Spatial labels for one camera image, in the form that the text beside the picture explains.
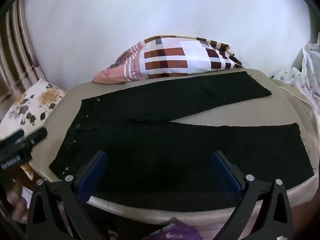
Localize white dotted cloth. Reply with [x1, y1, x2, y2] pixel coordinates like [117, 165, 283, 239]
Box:
[271, 42, 320, 120]

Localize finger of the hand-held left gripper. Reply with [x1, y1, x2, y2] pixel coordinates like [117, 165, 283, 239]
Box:
[0, 129, 25, 146]
[25, 127, 48, 145]

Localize pink purple cloth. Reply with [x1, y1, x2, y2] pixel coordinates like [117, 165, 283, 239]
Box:
[142, 221, 200, 240]

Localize beige curtain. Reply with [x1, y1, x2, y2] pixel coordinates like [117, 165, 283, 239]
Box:
[0, 0, 50, 125]

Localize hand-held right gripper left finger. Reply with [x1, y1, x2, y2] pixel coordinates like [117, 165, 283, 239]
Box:
[27, 150, 108, 240]

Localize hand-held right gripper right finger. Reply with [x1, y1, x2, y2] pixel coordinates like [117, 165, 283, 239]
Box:
[211, 150, 294, 240]

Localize floral pillow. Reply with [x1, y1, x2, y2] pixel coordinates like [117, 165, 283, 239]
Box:
[0, 78, 67, 180]

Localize black pants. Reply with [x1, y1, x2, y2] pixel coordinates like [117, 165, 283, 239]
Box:
[49, 71, 315, 202]

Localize plaid pillow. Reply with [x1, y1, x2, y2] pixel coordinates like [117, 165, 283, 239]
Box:
[93, 35, 243, 84]

